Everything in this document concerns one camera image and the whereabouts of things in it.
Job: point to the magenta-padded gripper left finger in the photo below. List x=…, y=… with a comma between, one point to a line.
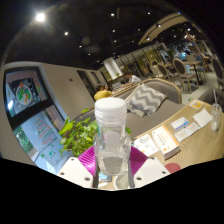
x=85, y=163

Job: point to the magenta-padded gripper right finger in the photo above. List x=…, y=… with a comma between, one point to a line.
x=139, y=160

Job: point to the clear plastic bottle white cap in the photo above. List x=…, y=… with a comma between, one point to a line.
x=111, y=146

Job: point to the white printed leaflet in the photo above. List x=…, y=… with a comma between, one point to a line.
x=145, y=145

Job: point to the green potted plant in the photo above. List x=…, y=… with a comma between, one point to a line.
x=78, y=136

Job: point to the orange white box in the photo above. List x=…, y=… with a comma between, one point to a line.
x=165, y=142

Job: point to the grey curved sofa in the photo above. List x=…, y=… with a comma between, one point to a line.
x=160, y=113

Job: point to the blue white packet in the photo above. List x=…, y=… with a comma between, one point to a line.
x=179, y=123

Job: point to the white printed paper sheet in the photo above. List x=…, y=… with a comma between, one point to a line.
x=188, y=133

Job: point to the grey white chevron cushion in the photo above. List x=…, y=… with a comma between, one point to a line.
x=146, y=98

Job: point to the person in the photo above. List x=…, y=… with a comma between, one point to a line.
x=133, y=79
x=101, y=95

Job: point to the decorated window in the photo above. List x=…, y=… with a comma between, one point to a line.
x=33, y=113

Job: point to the white napkin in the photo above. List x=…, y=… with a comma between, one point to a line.
x=202, y=118

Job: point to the yellow card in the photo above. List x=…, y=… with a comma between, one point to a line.
x=196, y=104

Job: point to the clear plastic cup with straw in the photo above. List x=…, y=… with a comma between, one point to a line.
x=216, y=120

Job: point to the grey tufted sofa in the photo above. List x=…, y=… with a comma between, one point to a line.
x=213, y=96

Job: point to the group of dining chairs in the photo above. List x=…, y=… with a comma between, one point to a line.
x=183, y=68

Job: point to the group of ceiling lights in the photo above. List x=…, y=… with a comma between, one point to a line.
x=40, y=17

